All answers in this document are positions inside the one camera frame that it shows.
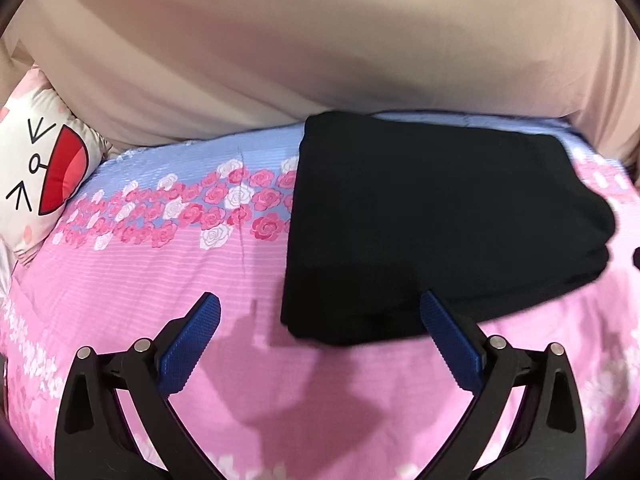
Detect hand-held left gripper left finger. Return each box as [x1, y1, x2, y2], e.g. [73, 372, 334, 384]
[54, 291, 223, 480]

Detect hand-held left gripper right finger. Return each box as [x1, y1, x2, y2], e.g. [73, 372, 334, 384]
[420, 290, 587, 480]

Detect black pants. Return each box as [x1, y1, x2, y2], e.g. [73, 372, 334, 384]
[280, 110, 616, 348]

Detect pink floral bedsheet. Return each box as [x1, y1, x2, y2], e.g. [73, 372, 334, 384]
[0, 110, 640, 480]

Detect cartoon face pillow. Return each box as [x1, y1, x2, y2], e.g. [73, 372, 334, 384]
[0, 67, 113, 266]

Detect beige padded headboard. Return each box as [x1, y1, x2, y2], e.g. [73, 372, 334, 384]
[0, 0, 640, 171]

